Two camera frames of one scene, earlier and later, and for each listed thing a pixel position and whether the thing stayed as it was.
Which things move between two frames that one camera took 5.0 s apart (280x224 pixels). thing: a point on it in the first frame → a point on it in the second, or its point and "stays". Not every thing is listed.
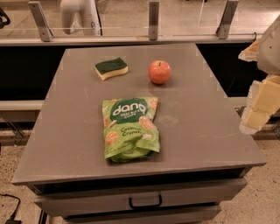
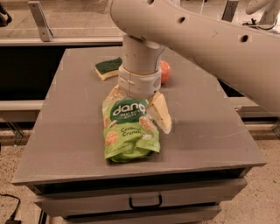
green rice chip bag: [129, 130] stays
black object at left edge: [6, 17] stays
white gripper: [269, 51] → [139, 84]
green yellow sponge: [111, 67] stays
